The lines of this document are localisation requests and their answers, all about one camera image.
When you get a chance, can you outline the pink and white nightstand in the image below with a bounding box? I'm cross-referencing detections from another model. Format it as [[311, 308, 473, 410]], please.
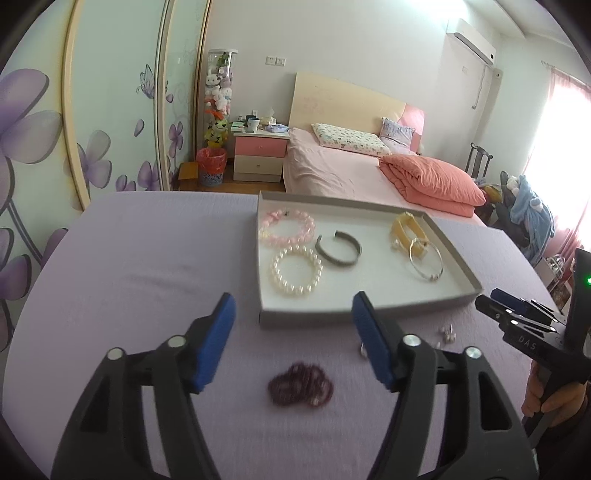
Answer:
[[232, 127, 289, 183]]

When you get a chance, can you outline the yellow bracelet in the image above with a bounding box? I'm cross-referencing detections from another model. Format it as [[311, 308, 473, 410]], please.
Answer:
[[390, 211, 430, 257]]

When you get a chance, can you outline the dark wooden chair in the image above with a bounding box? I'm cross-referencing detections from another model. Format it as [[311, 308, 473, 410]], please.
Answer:
[[466, 142, 492, 178]]

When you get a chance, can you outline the wardrobe with purple flowers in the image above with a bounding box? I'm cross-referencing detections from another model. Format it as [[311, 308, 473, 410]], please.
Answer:
[[0, 0, 213, 352]]

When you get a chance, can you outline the thin silver bangle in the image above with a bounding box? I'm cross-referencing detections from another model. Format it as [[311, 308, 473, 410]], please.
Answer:
[[409, 237, 444, 281]]

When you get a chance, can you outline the silver cuff bangle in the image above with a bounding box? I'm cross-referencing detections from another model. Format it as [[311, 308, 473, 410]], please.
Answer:
[[315, 231, 363, 267]]

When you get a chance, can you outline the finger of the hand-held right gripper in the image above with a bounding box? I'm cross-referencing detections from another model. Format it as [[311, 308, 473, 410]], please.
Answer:
[[475, 295, 557, 334], [491, 288, 566, 324]]

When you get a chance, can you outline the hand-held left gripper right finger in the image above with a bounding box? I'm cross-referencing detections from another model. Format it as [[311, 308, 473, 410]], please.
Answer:
[[352, 291, 542, 480]]

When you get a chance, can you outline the red trash bin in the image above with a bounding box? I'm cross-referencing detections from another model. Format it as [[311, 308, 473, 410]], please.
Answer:
[[196, 148, 227, 188]]

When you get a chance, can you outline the blue plush garment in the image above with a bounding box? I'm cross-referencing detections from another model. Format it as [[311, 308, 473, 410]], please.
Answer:
[[501, 174, 555, 266]]

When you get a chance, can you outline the dark red beaded bracelet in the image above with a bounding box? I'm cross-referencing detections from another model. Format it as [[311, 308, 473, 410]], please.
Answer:
[[268, 361, 334, 409]]

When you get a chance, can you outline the pink curtain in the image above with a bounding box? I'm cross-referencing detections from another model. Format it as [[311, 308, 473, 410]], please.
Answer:
[[522, 65, 591, 259]]

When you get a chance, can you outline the orange duvet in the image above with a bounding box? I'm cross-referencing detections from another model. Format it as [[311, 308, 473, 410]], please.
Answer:
[[379, 154, 487, 219]]

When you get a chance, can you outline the cluttered storage rack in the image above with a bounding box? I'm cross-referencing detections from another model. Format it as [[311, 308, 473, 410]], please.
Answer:
[[545, 254, 575, 310]]

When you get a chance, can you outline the clear tube of plush toys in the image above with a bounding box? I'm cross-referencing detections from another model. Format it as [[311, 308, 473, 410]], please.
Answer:
[[204, 48, 238, 139]]

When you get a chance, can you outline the pink bead bracelet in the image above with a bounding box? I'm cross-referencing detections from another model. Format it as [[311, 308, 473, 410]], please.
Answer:
[[259, 209, 316, 247]]

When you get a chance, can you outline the person's right forearm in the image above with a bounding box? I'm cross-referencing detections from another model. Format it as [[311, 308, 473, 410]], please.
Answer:
[[538, 399, 591, 462]]

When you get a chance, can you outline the purple tablecloth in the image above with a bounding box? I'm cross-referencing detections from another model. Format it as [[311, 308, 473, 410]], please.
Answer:
[[0, 191, 561, 480]]

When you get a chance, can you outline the bed with pink sheet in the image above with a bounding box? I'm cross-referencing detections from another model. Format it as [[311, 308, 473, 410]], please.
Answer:
[[281, 71, 488, 227]]

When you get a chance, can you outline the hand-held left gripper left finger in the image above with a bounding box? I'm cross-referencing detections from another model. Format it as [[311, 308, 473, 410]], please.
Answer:
[[50, 292, 237, 480]]

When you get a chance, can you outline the small wooden stool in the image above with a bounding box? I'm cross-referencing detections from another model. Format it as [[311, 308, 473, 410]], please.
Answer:
[[179, 161, 200, 191]]

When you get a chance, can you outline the person's right hand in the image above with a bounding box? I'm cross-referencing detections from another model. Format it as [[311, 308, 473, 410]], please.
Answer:
[[522, 364, 591, 417]]

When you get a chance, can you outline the white floral pillow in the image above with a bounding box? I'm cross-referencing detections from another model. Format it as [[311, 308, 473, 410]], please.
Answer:
[[311, 123, 391, 157]]

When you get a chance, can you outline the white pearl bracelet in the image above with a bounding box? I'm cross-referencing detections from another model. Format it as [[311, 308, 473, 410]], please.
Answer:
[[269, 244, 323, 296]]

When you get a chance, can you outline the grey cardboard tray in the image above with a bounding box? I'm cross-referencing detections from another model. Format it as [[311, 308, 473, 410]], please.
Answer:
[[256, 190, 484, 330]]

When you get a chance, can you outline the purple pillow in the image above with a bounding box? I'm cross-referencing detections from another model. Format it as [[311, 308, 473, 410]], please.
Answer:
[[379, 117, 416, 151]]

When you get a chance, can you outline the white air conditioner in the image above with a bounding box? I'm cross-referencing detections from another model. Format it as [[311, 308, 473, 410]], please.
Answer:
[[445, 17, 497, 65]]

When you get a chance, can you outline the yellow plush toy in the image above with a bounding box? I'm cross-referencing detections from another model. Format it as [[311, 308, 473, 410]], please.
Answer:
[[204, 117, 230, 149]]

